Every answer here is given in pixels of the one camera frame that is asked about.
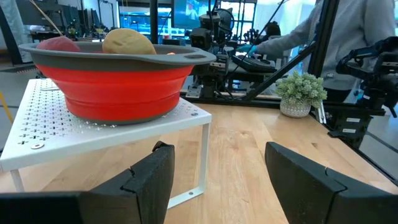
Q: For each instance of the dark red pomegranate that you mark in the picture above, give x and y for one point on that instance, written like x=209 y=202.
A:
x=58 y=44

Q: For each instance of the black background robot arm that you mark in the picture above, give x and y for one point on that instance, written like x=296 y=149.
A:
x=213 y=34

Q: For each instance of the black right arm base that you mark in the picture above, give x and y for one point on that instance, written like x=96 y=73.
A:
x=354 y=124

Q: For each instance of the white perforated metal shelf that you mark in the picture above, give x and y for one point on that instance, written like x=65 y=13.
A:
x=46 y=124

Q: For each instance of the green potted plant white pot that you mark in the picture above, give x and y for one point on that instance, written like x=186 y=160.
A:
x=300 y=93

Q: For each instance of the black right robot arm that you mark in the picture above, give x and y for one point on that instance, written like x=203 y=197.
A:
x=373 y=68

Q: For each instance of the person's hand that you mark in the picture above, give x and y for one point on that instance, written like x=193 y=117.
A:
x=247 y=48

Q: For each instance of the black keyboard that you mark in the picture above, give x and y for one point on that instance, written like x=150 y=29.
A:
x=253 y=64

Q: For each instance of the red collapsible bowl grey rim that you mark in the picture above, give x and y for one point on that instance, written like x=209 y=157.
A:
x=118 y=90

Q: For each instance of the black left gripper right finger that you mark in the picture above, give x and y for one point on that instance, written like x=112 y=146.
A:
x=304 y=186

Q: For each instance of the person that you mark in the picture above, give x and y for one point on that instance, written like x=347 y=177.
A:
x=351 y=40

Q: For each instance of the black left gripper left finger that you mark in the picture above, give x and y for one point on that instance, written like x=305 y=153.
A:
x=140 y=193

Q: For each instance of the brown kiwi fruit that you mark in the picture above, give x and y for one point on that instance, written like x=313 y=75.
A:
x=128 y=42

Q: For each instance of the wall display screen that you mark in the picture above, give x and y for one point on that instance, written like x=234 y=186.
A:
x=192 y=12

